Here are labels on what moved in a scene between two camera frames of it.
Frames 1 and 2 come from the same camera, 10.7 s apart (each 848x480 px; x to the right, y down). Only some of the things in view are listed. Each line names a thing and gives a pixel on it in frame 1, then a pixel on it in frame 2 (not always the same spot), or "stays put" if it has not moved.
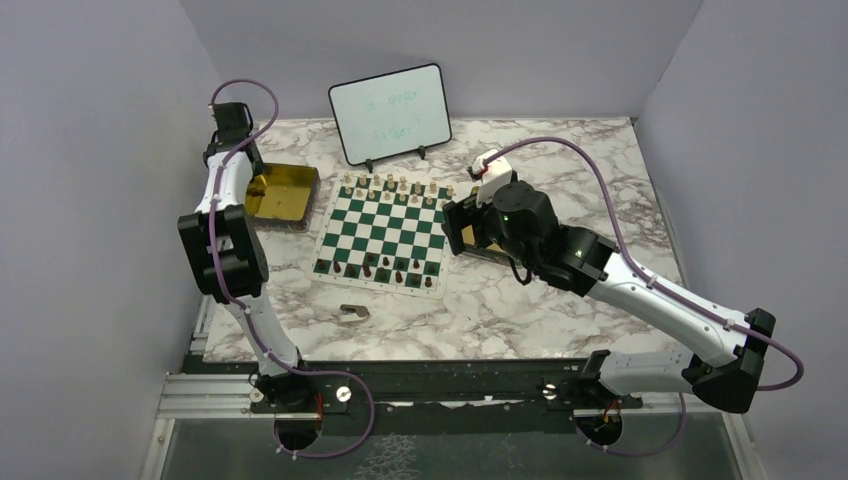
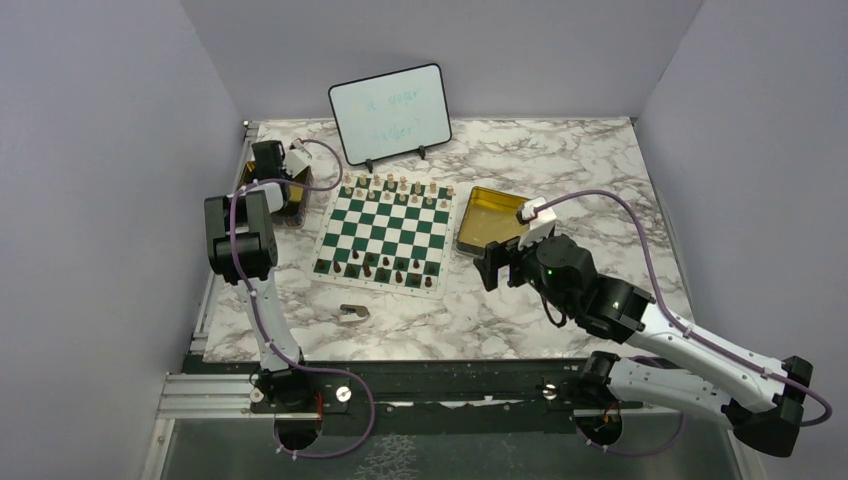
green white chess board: (384, 233) stays put
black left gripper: (258, 166) → (282, 170)
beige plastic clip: (355, 311) stays put
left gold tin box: (283, 196) stays put
